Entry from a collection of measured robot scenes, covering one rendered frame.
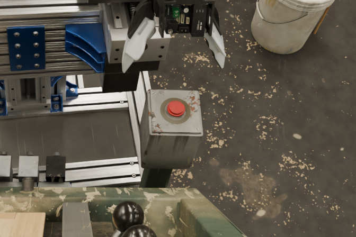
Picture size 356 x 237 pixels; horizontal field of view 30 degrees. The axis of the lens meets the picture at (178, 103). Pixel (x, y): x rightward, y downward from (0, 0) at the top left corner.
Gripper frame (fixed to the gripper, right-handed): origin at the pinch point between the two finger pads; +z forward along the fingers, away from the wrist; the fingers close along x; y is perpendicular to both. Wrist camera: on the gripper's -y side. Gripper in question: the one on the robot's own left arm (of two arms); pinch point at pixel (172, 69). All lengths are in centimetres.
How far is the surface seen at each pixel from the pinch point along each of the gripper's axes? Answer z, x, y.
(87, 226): 31.2, -12.8, -2.1
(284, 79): 81, 81, -138
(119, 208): 4.1, -11.6, 26.5
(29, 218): 39.4, -22.8, -15.5
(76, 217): 34.1, -14.3, -8.0
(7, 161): 44, -27, -42
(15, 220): 38.3, -25.4, -13.8
